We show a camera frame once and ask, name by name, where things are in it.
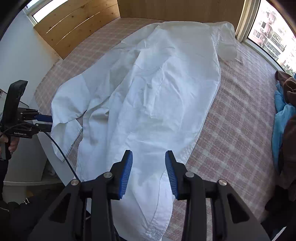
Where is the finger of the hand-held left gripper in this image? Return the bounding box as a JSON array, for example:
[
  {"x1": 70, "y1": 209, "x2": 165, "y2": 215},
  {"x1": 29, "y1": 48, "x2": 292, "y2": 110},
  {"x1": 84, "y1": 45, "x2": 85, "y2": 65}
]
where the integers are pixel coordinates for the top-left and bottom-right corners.
[
  {"x1": 35, "y1": 115, "x2": 53, "y2": 123},
  {"x1": 35, "y1": 124, "x2": 53, "y2": 132}
]

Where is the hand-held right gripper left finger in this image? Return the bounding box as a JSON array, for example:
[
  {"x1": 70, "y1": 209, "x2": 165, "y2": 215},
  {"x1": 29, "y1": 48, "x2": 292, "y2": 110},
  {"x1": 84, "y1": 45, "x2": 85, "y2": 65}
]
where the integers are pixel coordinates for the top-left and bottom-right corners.
[{"x1": 28, "y1": 150, "x2": 134, "y2": 241}]

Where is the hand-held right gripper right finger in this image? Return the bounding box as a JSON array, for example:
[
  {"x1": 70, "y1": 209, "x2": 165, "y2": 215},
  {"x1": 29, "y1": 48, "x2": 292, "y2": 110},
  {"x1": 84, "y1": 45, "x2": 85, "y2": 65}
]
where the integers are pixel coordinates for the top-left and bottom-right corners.
[{"x1": 165, "y1": 150, "x2": 271, "y2": 241}]

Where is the white shirt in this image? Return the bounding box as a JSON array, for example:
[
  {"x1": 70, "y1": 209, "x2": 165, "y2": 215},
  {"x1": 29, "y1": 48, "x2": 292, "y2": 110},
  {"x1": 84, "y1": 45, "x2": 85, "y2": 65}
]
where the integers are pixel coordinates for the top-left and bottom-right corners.
[{"x1": 51, "y1": 20, "x2": 238, "y2": 239}]

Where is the person's left hand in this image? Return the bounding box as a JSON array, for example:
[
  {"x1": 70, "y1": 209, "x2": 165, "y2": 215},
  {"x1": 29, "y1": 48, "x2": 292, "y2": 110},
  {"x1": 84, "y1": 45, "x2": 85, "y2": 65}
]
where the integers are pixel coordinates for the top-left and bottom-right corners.
[{"x1": 9, "y1": 138, "x2": 20, "y2": 154}]

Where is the pink plaid blanket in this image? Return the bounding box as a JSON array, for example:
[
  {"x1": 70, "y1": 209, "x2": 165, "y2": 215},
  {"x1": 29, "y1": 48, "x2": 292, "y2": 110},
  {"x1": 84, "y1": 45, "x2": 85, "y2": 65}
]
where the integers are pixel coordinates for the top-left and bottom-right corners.
[{"x1": 34, "y1": 17, "x2": 296, "y2": 241}]

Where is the person's black jacket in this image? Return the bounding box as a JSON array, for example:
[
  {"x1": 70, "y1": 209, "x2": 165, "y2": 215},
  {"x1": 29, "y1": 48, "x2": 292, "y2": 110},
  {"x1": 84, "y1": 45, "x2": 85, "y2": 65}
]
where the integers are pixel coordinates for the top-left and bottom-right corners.
[{"x1": 0, "y1": 158, "x2": 72, "y2": 241}]

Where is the pine plank board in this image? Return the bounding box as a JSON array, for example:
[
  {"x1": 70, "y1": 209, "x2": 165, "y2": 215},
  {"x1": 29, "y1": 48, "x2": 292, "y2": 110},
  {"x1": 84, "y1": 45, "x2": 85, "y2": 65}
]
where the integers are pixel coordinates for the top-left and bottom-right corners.
[{"x1": 33, "y1": 0, "x2": 121, "y2": 59}]

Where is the brown garment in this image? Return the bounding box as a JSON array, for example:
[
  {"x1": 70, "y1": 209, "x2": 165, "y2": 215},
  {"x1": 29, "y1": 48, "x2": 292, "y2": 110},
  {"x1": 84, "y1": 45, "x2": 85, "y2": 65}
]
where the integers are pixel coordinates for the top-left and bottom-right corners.
[{"x1": 275, "y1": 70, "x2": 296, "y2": 193}]

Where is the light oak board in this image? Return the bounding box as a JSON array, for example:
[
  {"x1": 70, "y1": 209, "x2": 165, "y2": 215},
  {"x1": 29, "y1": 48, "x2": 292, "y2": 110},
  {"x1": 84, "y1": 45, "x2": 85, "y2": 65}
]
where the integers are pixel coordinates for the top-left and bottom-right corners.
[{"x1": 117, "y1": 0, "x2": 245, "y2": 24}]

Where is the white window frame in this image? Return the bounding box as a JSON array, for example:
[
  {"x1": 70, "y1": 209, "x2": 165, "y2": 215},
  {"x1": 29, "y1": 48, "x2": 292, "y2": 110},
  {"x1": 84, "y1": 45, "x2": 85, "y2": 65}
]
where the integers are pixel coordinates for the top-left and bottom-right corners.
[{"x1": 234, "y1": 0, "x2": 296, "y2": 72}]

